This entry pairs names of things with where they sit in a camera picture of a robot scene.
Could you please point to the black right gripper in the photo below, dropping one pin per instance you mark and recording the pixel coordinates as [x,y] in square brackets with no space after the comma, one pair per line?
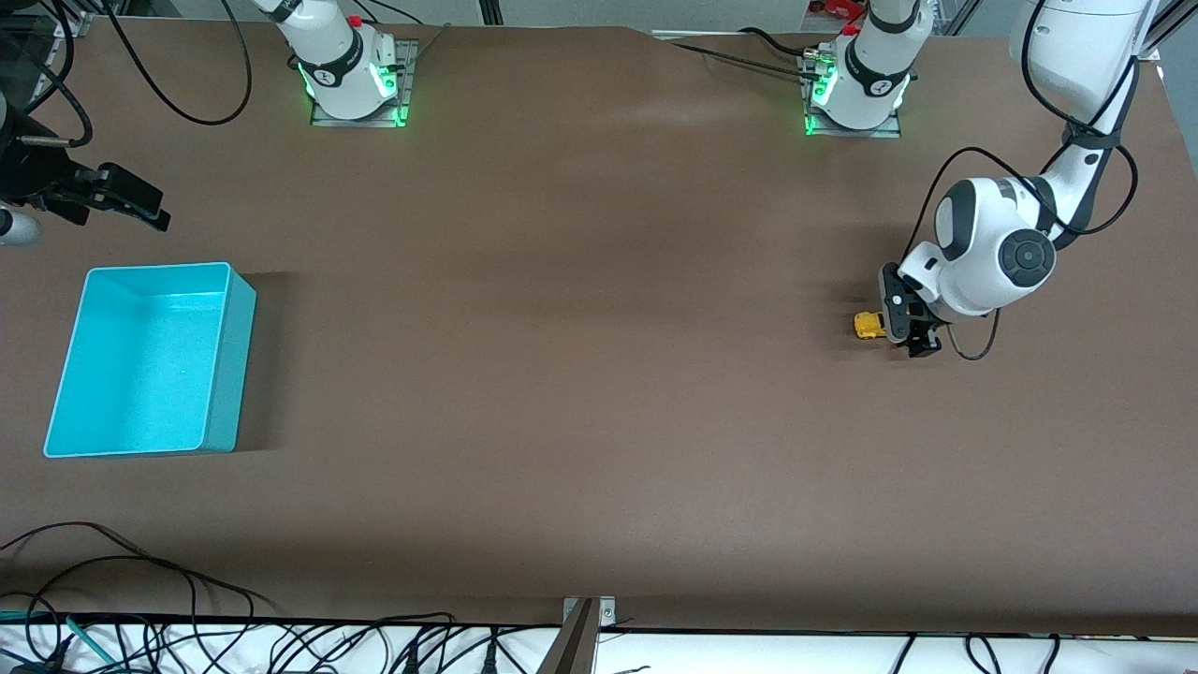
[36,176]

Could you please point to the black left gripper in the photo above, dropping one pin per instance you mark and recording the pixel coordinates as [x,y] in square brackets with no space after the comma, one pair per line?
[925,343]

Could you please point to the yellow beetle toy car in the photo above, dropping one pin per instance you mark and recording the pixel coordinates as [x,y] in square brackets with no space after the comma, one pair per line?
[869,325]

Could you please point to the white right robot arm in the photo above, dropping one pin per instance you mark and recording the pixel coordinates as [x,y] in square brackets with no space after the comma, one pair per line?
[342,56]

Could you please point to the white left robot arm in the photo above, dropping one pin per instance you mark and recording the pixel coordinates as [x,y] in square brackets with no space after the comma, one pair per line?
[983,262]

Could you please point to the turquoise plastic bin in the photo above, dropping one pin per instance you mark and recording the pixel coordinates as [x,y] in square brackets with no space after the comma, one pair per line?
[140,374]

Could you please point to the red plastic object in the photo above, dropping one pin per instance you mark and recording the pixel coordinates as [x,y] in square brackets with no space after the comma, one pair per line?
[838,7]

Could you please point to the dark wedge bar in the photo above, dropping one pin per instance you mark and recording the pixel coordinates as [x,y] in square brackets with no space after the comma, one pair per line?
[571,651]

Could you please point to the black power plug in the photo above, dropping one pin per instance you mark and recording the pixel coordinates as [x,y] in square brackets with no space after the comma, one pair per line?
[493,655]
[414,660]

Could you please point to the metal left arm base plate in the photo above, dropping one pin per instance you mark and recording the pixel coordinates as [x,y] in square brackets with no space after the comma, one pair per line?
[889,133]

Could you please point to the small metal bracket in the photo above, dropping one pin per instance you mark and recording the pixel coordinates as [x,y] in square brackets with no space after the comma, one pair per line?
[606,610]

